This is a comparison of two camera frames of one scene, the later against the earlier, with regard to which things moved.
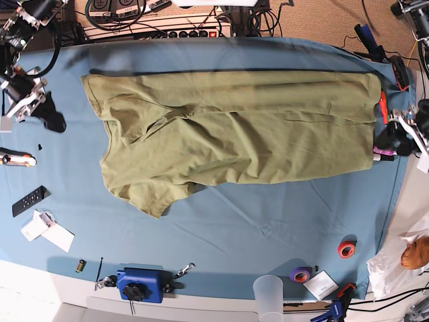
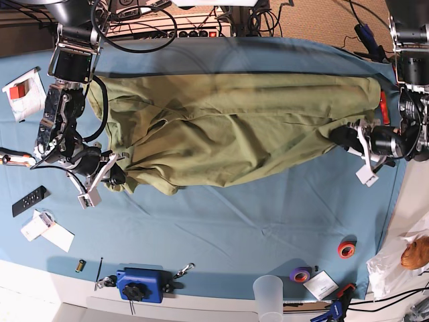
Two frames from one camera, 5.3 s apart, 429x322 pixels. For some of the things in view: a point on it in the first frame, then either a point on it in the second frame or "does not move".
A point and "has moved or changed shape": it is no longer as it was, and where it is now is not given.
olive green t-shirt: [165, 133] has moved or changed shape
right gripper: [39, 104] to [89, 165]
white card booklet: [321, 285] does not move
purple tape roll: [300, 274] does not move
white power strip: [187, 28] does not move
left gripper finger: [393, 135] to [346, 136]
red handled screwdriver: [383, 107] does not move
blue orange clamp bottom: [338, 307] does not move
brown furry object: [415, 254] does not move
